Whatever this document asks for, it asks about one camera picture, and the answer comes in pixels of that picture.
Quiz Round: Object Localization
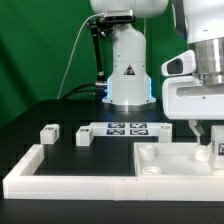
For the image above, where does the white camera cable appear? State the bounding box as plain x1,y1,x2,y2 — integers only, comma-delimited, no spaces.
57,12,106,100

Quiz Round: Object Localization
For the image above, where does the white square tabletop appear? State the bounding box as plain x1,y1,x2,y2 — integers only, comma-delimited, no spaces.
134,142,224,176

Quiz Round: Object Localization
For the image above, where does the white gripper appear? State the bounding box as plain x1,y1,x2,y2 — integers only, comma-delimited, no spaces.
161,50,224,144

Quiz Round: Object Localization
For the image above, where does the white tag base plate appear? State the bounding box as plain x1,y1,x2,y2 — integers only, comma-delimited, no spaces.
90,122,169,137

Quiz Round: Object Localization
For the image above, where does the black cable bundle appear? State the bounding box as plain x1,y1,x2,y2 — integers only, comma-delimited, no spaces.
59,83,108,101

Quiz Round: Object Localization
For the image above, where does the grey camera on mount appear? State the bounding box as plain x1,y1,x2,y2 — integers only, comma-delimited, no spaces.
104,10,133,22

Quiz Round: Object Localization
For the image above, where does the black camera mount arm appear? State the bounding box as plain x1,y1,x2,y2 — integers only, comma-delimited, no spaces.
87,17,116,89

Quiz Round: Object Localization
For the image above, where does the white U-shaped obstacle fence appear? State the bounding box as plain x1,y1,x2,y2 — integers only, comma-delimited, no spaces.
3,145,224,201

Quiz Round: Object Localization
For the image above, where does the green backdrop curtain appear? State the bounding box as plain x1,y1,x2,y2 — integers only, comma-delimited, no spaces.
0,0,188,128

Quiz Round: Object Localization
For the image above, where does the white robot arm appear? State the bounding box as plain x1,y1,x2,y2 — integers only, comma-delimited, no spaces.
90,0,224,143

